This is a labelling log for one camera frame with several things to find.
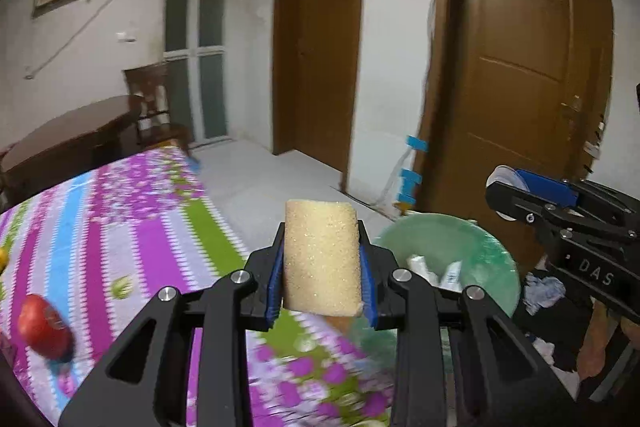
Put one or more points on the blue tape piece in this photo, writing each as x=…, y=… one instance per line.
x=417, y=143
x=410, y=186

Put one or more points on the dark wooden chair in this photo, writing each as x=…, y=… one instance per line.
x=152, y=107

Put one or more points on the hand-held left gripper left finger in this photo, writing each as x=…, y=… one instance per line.
x=275, y=297

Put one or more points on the brown panelled wooden door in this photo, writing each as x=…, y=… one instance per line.
x=520, y=57

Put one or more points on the white wrappers in bin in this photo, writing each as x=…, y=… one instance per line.
x=435, y=272

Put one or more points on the person's dark clothing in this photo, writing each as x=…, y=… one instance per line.
x=555, y=332

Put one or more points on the yellow sponge block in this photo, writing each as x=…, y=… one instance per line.
x=322, y=257

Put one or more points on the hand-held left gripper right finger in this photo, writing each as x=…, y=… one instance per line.
x=369, y=302

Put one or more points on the person's right hand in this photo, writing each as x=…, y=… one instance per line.
x=600, y=342

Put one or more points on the green lined trash bin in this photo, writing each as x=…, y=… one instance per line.
x=475, y=252

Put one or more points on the frosted glass double door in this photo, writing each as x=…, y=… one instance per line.
x=197, y=47

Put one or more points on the purple floral striped tablecloth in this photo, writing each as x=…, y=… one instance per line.
x=150, y=257

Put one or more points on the round dark wooden dining table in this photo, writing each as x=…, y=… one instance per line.
x=65, y=142

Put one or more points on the red apple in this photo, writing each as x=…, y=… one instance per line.
x=45, y=327

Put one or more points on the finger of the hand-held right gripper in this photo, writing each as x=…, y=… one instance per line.
x=520, y=207
x=547, y=189

